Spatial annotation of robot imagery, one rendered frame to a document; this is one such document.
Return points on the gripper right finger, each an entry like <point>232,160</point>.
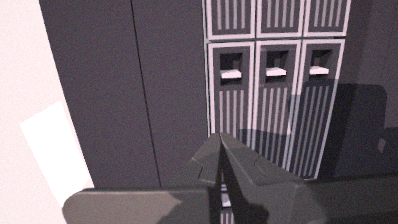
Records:
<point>260,191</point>

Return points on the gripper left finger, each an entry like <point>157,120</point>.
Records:
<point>193,196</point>

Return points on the black metal rack frame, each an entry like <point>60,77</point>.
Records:
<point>132,74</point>

